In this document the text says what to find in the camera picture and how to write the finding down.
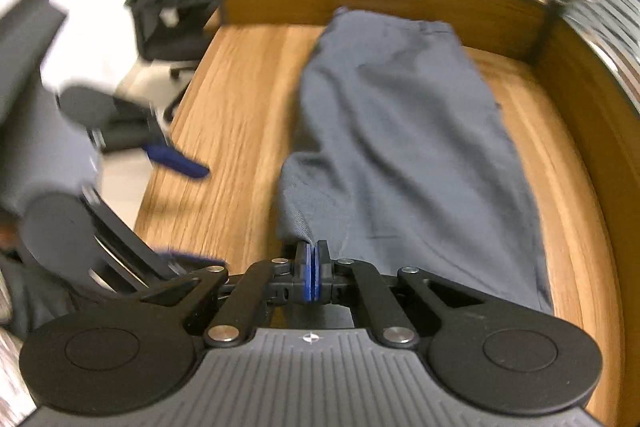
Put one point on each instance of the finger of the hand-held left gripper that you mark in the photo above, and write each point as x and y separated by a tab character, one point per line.
135	257
175	159

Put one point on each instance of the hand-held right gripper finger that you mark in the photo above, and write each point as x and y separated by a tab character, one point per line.
318	279
310	279

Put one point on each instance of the grey pants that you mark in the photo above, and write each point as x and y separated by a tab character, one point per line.
400	132

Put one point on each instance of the dark cloth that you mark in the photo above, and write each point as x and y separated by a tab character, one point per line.
30	302

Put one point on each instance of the dark grey office chair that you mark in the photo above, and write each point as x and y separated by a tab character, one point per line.
25	42

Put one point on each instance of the black office chair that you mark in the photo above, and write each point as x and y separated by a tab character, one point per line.
165	32

